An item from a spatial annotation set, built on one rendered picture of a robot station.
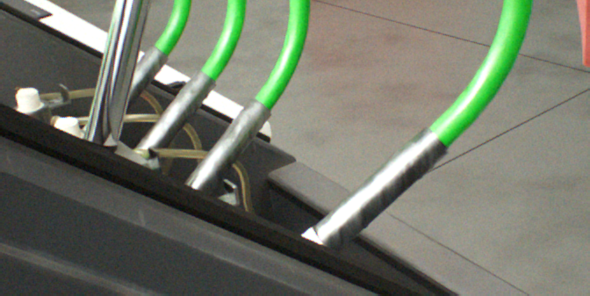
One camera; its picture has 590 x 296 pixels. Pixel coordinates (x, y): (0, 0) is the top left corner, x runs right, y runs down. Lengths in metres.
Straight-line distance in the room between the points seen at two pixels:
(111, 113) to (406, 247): 0.67
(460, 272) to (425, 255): 0.04
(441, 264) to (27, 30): 0.38
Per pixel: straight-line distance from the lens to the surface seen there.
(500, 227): 2.80
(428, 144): 0.56
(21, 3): 1.63
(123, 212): 0.23
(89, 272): 0.23
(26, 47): 0.93
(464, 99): 0.56
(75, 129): 0.79
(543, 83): 3.58
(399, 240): 0.93
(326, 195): 1.01
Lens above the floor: 1.42
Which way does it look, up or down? 24 degrees down
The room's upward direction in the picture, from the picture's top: 9 degrees counter-clockwise
